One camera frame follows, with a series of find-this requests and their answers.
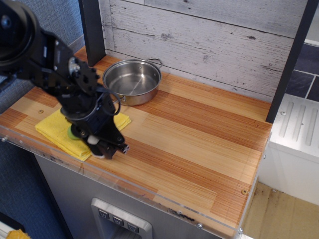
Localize dark grey post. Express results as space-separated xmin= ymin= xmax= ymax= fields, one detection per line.
xmin=78 ymin=0 xmax=106 ymax=67
xmin=266 ymin=0 xmax=319 ymax=123

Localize stainless steel pot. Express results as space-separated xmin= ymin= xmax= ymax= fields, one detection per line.
xmin=103 ymin=58 xmax=163 ymax=106

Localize clear acrylic front guard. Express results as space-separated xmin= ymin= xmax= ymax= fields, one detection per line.
xmin=0 ymin=124 xmax=267 ymax=239

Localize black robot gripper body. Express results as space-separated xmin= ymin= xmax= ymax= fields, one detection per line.
xmin=65 ymin=92 xmax=129 ymax=153

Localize white ribbed side cabinet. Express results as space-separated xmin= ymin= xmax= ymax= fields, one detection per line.
xmin=258 ymin=94 xmax=319 ymax=205

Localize yellow object bottom corner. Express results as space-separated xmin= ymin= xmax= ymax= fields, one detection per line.
xmin=6 ymin=230 xmax=31 ymax=239

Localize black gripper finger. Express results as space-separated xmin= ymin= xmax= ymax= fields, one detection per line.
xmin=99 ymin=141 xmax=119 ymax=159
xmin=88 ymin=144 xmax=100 ymax=157

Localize yellow folded cloth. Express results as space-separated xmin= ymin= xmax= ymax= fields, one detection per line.
xmin=35 ymin=110 xmax=131 ymax=161

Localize silver dispenser panel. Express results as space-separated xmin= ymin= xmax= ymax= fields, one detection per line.
xmin=91 ymin=198 xmax=153 ymax=239

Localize green grey toy spatula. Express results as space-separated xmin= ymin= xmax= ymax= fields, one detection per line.
xmin=67 ymin=126 xmax=80 ymax=140

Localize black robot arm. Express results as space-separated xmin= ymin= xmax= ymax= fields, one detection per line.
xmin=0 ymin=0 xmax=129 ymax=159

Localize dark grey left post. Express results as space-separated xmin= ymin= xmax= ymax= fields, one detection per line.
xmin=78 ymin=0 xmax=106 ymax=67

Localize dark grey right post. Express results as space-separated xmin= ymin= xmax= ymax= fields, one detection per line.
xmin=266 ymin=0 xmax=319 ymax=123

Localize plush sushi roll toy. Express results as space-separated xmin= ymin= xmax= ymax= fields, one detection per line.
xmin=87 ymin=135 xmax=105 ymax=158

